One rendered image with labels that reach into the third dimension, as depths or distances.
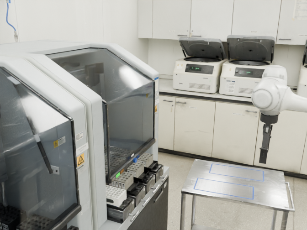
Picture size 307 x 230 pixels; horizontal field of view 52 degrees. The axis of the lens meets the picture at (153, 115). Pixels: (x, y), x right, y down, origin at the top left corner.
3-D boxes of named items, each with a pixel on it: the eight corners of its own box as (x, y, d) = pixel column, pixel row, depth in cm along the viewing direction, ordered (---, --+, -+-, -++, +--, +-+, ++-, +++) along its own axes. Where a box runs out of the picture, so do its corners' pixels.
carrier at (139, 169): (141, 170, 207) (141, 162, 206) (144, 171, 207) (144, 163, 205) (133, 178, 197) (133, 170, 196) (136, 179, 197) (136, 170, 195)
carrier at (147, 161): (150, 161, 221) (150, 153, 219) (153, 161, 220) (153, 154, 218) (143, 168, 211) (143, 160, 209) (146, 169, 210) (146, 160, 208)
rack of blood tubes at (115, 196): (73, 196, 181) (72, 187, 179) (83, 188, 190) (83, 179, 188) (118, 209, 170) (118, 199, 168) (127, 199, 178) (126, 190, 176)
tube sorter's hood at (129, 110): (34, 165, 183) (21, 56, 163) (93, 131, 236) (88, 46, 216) (110, 184, 164) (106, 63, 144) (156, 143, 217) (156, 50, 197)
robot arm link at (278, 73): (261, 96, 143) (254, 102, 132) (265, 62, 138) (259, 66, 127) (286, 99, 138) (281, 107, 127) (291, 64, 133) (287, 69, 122)
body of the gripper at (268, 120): (278, 117, 133) (275, 137, 136) (279, 111, 140) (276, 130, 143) (260, 114, 136) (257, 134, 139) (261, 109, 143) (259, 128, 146)
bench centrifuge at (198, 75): (171, 90, 393) (172, 37, 373) (187, 81, 446) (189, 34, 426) (214, 95, 371) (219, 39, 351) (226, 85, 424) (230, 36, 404)
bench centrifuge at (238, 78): (218, 95, 370) (222, 35, 348) (227, 85, 425) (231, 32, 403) (267, 100, 349) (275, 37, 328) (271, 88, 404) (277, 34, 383)
